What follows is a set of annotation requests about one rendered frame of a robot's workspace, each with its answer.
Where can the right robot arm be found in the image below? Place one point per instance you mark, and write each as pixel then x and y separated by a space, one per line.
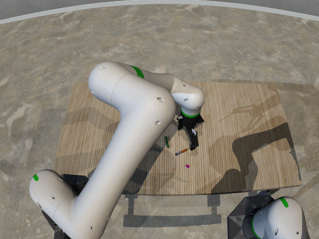
pixel 282 218

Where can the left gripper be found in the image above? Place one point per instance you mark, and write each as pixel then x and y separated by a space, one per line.
pixel 191 132

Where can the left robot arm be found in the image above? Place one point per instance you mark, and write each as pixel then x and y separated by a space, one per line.
pixel 146 102

